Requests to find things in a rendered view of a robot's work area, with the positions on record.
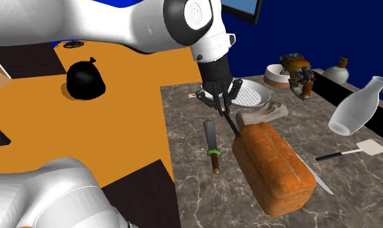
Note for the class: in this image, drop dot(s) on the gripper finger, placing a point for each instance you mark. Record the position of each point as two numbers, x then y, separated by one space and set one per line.
234 91
210 101

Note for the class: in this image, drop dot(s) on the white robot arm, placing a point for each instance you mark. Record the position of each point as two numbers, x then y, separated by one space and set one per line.
84 22

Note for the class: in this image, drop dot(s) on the toy sword with green guard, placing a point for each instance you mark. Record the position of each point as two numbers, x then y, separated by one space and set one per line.
210 135

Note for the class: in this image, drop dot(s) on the black round grate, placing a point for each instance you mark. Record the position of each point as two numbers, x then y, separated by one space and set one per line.
74 44

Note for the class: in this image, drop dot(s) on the black framed blue screen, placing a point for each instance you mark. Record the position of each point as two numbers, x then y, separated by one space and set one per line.
242 6

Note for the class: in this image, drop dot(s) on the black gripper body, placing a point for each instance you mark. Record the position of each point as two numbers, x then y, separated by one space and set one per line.
215 74

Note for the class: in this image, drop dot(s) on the orange robot figure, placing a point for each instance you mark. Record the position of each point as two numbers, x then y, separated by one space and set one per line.
300 75

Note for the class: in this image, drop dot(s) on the white ridged plate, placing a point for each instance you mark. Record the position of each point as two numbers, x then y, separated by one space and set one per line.
253 94

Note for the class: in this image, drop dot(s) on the grey bone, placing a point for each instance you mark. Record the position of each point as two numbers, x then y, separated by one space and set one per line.
264 114

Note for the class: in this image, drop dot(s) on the orange bread loaf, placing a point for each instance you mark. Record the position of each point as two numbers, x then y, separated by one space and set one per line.
272 167

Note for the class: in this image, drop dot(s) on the black garbage bag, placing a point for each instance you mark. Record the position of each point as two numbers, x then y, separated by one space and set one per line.
84 82

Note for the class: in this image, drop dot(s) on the pale soap bottle brown pump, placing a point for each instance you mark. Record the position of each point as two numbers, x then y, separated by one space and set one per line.
336 74

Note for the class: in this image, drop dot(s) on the white bottle vase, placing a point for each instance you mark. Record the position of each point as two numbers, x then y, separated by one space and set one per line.
355 109

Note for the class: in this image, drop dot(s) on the white bowl with brown base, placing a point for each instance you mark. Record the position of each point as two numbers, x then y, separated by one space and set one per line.
273 77

